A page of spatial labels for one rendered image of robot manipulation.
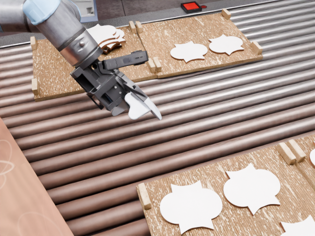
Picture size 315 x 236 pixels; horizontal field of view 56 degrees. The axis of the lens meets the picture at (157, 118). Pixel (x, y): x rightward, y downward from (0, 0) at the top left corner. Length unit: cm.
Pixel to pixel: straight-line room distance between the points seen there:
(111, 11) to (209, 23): 227
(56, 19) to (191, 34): 73
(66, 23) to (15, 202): 37
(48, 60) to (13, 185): 59
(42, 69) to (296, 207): 90
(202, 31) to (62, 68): 58
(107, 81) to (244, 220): 44
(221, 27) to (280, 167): 69
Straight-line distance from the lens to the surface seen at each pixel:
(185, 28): 130
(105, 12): 351
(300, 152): 86
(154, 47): 117
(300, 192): 82
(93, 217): 75
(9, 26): 78
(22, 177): 70
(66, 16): 65
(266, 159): 84
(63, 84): 105
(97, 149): 85
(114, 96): 66
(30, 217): 64
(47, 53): 122
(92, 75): 67
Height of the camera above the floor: 158
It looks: 47 degrees down
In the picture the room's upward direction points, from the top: straight up
